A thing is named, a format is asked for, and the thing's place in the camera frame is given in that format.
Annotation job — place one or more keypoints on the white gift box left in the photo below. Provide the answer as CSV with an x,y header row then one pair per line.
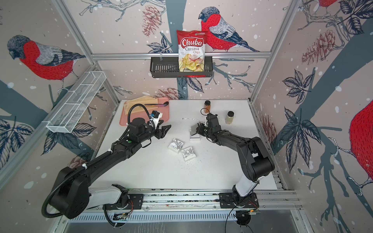
x,y
175,145

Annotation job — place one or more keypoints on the pale spice jar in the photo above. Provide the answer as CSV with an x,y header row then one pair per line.
x,y
229,117

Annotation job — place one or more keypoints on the white jewelry box base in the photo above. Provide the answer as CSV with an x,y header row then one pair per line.
x,y
194,138

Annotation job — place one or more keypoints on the white jewelry box lid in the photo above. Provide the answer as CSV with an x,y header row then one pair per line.
x,y
194,130

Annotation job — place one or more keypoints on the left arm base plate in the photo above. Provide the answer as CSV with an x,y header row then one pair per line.
x,y
127,202

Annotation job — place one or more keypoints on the Chuba cassava chips bag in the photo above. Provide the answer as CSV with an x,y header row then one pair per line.
x,y
191,52

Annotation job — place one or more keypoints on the beige cloth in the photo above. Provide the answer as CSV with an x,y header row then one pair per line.
x,y
142,100

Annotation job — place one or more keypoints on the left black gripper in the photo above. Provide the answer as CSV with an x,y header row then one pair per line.
x,y
161,133

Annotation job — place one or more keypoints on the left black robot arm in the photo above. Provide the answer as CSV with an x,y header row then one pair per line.
x,y
72,193

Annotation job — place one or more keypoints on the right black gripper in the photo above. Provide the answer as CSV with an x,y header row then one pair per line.
x,y
200,126

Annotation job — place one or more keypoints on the orange spice jar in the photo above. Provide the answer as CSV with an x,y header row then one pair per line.
x,y
207,106

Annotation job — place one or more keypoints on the pink tray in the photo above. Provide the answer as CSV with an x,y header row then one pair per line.
x,y
137,112

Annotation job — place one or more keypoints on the iridescent black spoon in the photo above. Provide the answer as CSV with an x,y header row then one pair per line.
x,y
158,104

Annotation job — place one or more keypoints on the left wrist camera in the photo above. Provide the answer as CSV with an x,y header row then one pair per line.
x,y
155,118

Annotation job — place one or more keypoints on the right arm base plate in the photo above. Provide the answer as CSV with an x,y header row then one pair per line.
x,y
230,200

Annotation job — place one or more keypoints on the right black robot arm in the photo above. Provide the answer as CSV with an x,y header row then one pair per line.
x,y
255,160

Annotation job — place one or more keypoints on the white mesh shelf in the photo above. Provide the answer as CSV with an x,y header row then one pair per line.
x,y
67,117

